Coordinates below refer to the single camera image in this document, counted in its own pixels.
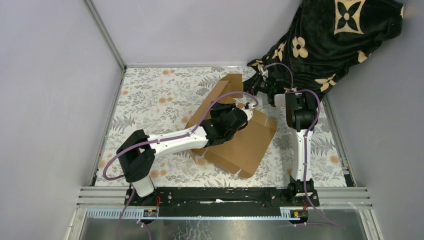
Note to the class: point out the floral patterned table mat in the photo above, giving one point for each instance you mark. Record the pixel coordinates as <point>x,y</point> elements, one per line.
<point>162,100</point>

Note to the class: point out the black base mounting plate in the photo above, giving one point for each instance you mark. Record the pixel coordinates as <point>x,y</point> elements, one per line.
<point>218,201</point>

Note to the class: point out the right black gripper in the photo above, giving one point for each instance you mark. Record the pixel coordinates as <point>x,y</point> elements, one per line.
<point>250,85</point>

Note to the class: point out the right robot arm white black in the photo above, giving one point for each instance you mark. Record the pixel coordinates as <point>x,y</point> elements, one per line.
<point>302,109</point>

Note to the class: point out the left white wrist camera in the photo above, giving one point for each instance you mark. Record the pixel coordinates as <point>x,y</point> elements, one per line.
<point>248,109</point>

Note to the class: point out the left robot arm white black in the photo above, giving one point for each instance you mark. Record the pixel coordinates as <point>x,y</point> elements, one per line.
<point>138,153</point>

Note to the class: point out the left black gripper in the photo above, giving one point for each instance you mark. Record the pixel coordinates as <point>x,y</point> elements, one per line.
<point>218,108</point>

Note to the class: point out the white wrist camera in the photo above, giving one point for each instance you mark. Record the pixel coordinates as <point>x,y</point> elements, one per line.
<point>263,72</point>
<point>248,109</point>

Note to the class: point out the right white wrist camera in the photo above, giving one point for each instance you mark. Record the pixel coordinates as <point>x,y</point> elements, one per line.
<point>263,72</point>

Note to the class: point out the aluminium frame rail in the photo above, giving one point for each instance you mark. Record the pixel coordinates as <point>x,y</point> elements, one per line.
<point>330,197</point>

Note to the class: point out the brown cardboard box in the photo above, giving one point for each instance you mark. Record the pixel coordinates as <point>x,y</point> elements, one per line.
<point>244,152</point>

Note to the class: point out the black floral blanket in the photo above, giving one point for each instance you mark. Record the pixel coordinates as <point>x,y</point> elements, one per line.
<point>327,37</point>

